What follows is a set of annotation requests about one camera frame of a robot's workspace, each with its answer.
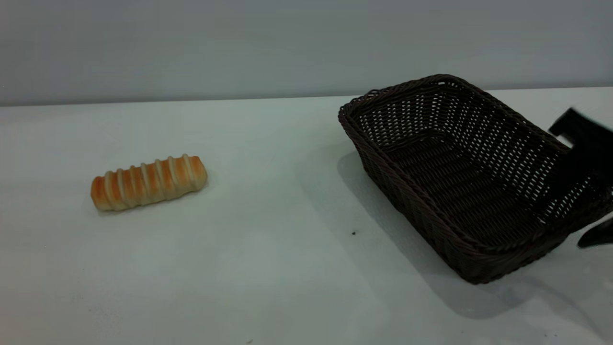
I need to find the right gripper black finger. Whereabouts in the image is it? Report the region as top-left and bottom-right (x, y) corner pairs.
(548, 108), (613, 193)
(577, 218), (613, 249)

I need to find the dark brown woven basket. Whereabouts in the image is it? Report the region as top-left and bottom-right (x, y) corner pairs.
(338, 74), (613, 285)

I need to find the striped orange bread roll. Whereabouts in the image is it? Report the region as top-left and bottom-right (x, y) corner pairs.
(91, 154), (208, 212)

